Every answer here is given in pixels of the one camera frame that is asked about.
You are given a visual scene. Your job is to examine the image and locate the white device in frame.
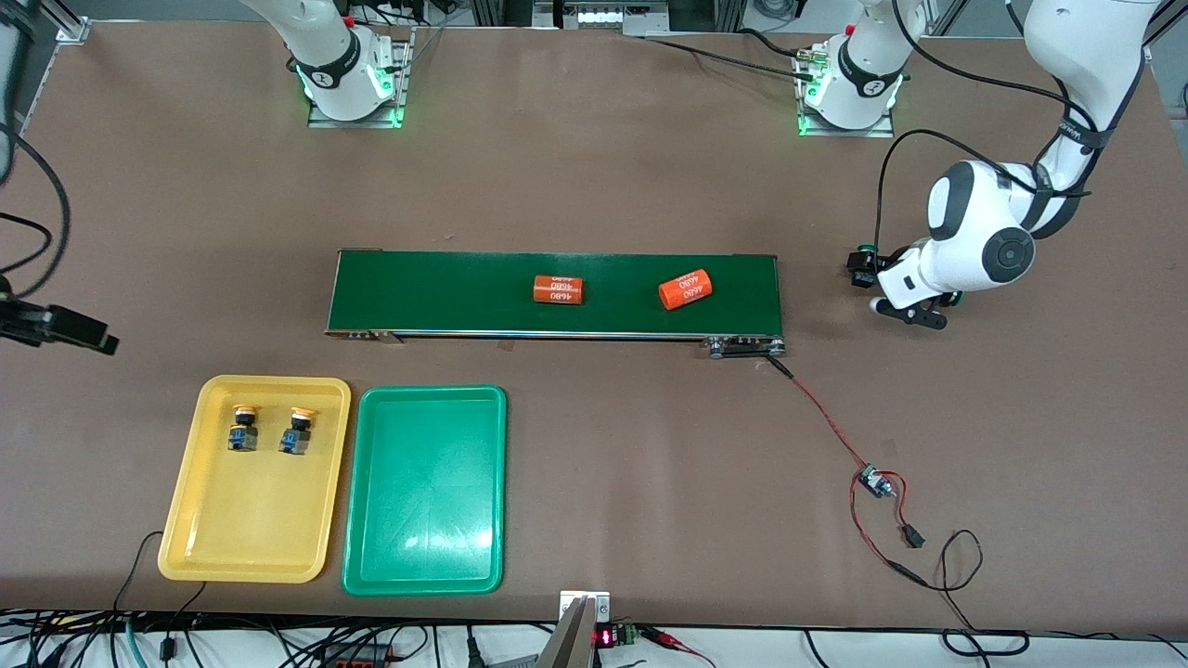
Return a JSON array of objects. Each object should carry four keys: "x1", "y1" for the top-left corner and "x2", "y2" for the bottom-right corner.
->
[{"x1": 557, "y1": 0, "x2": 671, "y2": 36}]

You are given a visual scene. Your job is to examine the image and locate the aluminium arm base plate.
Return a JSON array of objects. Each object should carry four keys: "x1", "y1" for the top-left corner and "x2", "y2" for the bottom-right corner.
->
[
  {"x1": 796, "y1": 42, "x2": 897, "y2": 138},
  {"x1": 308, "y1": 28, "x2": 415, "y2": 129}
]

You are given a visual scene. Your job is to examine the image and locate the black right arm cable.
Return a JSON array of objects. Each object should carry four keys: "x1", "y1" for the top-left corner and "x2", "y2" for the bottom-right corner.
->
[{"x1": 0, "y1": 128, "x2": 72, "y2": 300}]

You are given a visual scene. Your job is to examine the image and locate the grey metal camera mount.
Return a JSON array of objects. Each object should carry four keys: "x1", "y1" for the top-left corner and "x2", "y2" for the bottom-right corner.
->
[{"x1": 536, "y1": 589, "x2": 613, "y2": 668}]

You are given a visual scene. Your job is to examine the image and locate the thin black looped cable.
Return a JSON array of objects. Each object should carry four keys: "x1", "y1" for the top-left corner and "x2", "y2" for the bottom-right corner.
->
[{"x1": 914, "y1": 529, "x2": 1031, "y2": 658}]

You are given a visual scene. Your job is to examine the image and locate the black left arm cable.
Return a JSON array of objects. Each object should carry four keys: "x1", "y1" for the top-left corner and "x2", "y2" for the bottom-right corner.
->
[{"x1": 872, "y1": 0, "x2": 1105, "y2": 251}]

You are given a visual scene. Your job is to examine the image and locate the black power strip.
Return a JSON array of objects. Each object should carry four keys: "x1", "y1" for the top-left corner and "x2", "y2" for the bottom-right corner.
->
[{"x1": 320, "y1": 640, "x2": 414, "y2": 668}]

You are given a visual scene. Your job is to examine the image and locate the yellow push button switch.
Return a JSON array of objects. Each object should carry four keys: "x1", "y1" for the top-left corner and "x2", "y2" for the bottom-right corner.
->
[
  {"x1": 280, "y1": 406, "x2": 319, "y2": 456},
  {"x1": 228, "y1": 404, "x2": 260, "y2": 454}
]

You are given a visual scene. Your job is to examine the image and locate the orange 4680 cylinder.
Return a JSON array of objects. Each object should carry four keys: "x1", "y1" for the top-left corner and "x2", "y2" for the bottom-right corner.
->
[
  {"x1": 532, "y1": 274, "x2": 587, "y2": 307},
  {"x1": 657, "y1": 268, "x2": 714, "y2": 312}
]

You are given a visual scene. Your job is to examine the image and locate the green plastic tray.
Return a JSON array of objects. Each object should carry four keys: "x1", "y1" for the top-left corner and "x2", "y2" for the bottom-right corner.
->
[{"x1": 342, "y1": 384, "x2": 509, "y2": 597}]

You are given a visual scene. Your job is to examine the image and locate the yellow plastic tray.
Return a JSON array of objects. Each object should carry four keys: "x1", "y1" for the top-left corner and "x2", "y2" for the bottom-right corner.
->
[{"x1": 157, "y1": 374, "x2": 353, "y2": 585}]

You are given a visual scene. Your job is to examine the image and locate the green conveyor belt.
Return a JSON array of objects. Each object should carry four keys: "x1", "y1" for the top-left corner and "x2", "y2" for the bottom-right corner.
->
[{"x1": 325, "y1": 249, "x2": 788, "y2": 361}]

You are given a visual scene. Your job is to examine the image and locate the red clip lead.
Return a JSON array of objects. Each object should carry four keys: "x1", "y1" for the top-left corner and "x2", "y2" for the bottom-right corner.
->
[{"x1": 645, "y1": 626, "x2": 716, "y2": 668}]

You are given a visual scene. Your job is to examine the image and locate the red black power wire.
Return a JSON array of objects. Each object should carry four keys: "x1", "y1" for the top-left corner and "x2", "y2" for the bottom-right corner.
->
[{"x1": 767, "y1": 356, "x2": 929, "y2": 587}]

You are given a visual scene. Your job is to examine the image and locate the black cable across table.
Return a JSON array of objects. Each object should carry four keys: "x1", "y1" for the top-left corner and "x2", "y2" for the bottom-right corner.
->
[{"x1": 640, "y1": 28, "x2": 822, "y2": 84}]

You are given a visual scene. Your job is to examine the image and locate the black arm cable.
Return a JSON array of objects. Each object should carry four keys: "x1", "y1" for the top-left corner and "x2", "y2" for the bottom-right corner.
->
[
  {"x1": 872, "y1": 0, "x2": 1105, "y2": 251},
  {"x1": 0, "y1": 128, "x2": 72, "y2": 300}
]

